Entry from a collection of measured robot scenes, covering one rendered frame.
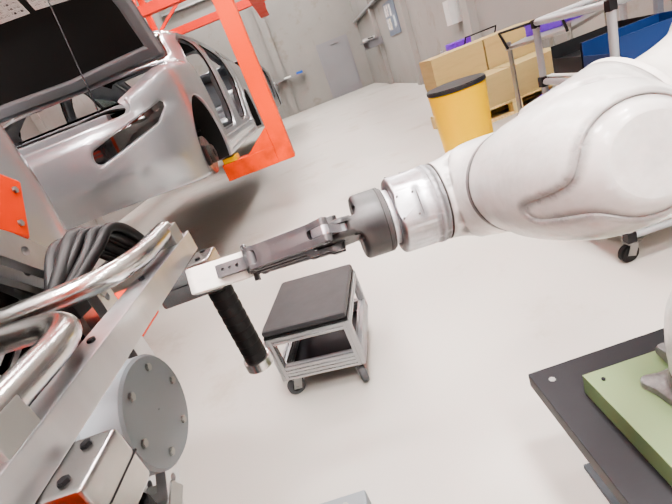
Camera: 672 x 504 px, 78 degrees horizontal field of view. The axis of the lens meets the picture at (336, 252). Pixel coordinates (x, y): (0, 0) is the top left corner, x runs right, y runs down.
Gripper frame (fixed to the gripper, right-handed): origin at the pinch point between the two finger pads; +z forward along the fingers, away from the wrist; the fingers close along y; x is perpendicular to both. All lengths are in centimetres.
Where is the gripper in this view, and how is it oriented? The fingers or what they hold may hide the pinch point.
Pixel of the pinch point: (219, 273)
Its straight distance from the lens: 49.1
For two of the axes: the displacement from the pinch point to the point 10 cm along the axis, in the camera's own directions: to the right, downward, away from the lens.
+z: -9.5, 3.1, -0.1
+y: -0.3, -1.1, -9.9
